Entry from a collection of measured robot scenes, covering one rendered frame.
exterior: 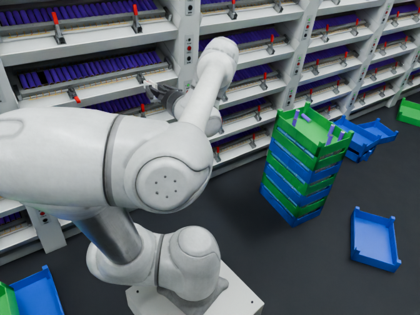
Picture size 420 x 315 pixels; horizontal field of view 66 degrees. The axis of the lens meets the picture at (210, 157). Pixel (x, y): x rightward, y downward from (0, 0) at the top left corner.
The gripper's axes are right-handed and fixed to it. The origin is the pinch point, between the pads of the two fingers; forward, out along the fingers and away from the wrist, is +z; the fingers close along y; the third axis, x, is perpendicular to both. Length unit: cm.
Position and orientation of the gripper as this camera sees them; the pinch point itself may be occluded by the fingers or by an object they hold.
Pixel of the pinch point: (150, 85)
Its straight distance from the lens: 128.0
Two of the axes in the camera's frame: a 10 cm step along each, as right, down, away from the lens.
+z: -5.6, -4.4, 7.0
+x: -0.1, -8.4, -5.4
